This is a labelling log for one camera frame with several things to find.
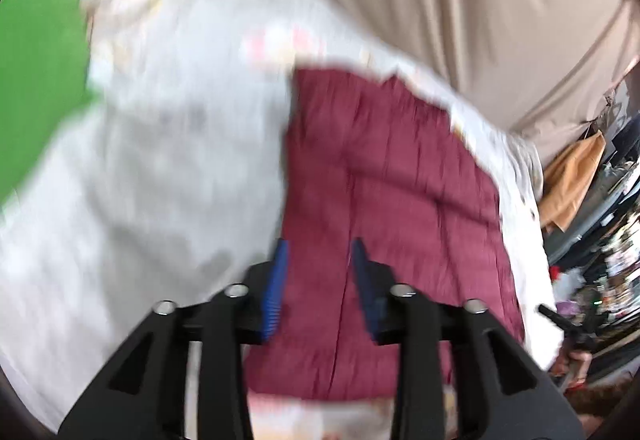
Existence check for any maroon quilted puffer jacket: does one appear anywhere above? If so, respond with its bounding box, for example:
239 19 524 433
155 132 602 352
244 68 524 401

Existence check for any person's right hand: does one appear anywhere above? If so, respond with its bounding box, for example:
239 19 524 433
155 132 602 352
549 349 592 392

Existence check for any orange-brown hanging garment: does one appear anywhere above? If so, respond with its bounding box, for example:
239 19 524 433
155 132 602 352
538 130 606 232

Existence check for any white floral fleece blanket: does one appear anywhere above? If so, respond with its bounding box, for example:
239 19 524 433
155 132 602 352
1 0 561 431

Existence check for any green cloth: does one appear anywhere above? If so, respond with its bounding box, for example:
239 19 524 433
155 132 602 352
1 0 94 200

